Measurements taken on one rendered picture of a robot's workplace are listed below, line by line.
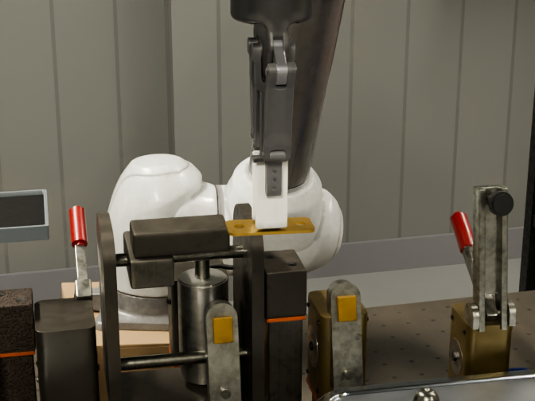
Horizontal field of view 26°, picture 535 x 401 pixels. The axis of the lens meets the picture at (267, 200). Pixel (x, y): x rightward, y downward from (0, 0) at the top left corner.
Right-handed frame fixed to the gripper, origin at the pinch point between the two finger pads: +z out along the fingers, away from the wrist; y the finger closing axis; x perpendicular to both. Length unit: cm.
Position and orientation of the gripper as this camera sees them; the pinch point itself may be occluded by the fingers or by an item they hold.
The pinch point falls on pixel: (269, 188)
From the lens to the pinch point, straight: 111.6
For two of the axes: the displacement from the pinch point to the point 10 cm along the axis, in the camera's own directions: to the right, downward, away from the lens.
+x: 9.9, -0.4, 1.5
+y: 1.5, 3.3, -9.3
